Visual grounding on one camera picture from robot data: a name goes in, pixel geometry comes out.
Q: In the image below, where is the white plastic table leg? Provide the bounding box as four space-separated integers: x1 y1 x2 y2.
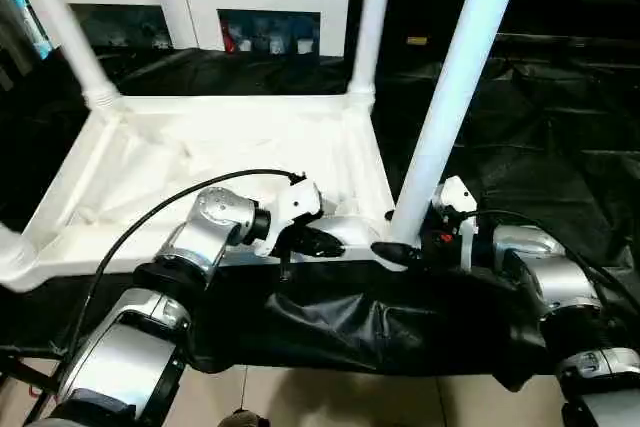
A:
389 0 531 248
348 0 397 108
0 220 40 292
12 0 122 112

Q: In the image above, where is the white plastic table top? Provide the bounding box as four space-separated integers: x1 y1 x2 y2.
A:
0 91 417 294

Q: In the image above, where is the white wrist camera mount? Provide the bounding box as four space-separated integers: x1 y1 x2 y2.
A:
431 175 480 274
251 176 325 258

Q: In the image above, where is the blue patterned roll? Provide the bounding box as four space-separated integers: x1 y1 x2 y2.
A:
0 0 52 59

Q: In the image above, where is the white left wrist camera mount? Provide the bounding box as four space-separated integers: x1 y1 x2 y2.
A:
251 176 325 258

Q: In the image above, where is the black plastic sheet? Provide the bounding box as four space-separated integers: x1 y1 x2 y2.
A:
0 39 640 393

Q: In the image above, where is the dark shoe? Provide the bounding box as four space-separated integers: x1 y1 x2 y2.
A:
221 409 270 427

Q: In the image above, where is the long black pole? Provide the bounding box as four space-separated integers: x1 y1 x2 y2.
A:
494 34 640 54

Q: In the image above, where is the black stand leg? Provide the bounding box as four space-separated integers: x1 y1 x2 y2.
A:
0 345 57 394

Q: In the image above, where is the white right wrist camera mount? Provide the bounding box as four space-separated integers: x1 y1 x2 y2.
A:
431 175 480 274

